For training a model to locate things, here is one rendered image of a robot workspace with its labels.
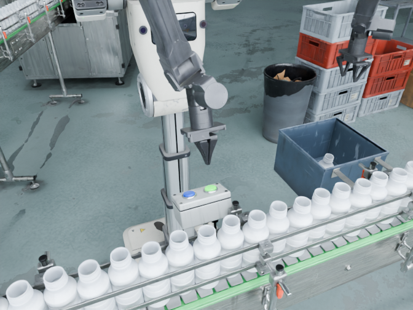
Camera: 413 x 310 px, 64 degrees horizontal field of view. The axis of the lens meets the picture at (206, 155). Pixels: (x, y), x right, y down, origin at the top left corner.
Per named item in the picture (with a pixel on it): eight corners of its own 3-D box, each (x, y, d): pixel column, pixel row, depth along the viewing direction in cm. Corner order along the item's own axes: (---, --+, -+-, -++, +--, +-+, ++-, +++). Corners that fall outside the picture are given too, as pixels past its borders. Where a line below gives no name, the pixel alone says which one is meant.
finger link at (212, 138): (221, 165, 83) (217, 128, 80) (195, 172, 80) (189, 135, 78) (211, 159, 89) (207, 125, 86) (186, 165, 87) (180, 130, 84)
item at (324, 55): (326, 69, 282) (332, 43, 269) (294, 56, 312) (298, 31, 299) (375, 58, 306) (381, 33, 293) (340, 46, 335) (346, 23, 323)
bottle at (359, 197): (362, 227, 91) (380, 181, 81) (354, 241, 87) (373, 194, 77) (340, 218, 94) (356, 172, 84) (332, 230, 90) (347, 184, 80)
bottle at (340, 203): (332, 223, 92) (346, 177, 82) (344, 240, 87) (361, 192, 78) (312, 227, 91) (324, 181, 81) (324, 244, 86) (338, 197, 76)
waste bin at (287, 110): (272, 152, 298) (281, 85, 261) (249, 128, 332) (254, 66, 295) (314, 141, 312) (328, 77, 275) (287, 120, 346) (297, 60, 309)
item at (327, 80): (321, 94, 294) (326, 70, 281) (291, 79, 323) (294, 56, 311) (367, 81, 318) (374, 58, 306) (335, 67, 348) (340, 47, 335)
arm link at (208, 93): (189, 50, 79) (161, 72, 77) (211, 46, 68) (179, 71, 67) (214, 91, 84) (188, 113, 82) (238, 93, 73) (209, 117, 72)
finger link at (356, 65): (352, 75, 124) (359, 51, 119) (367, 82, 119) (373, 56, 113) (338, 79, 122) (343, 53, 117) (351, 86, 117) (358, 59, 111)
